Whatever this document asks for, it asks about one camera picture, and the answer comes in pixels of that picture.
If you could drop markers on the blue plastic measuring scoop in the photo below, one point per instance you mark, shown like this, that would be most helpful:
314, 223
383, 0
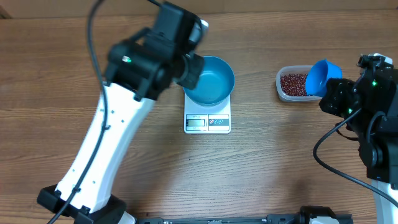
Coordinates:
318, 76

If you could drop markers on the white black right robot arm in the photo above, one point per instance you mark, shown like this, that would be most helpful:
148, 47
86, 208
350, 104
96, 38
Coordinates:
368, 107

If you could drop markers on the blue metal bowl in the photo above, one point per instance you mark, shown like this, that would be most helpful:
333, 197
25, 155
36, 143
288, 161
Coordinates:
216, 82

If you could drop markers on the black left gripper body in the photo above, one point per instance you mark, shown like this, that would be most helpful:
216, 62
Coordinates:
189, 71

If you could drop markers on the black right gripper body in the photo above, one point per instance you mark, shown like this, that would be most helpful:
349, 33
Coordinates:
341, 104

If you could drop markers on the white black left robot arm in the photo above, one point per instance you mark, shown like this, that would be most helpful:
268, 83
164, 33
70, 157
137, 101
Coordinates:
139, 69

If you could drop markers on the clear plastic bean container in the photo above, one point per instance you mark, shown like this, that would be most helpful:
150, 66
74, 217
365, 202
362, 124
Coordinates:
293, 69

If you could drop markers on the white digital kitchen scale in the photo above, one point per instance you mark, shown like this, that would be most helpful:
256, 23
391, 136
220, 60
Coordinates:
200, 119

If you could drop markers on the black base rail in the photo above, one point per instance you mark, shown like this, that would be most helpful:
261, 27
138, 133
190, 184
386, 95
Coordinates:
306, 215

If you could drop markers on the red adzuki beans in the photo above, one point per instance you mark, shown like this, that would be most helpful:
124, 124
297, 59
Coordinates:
293, 84

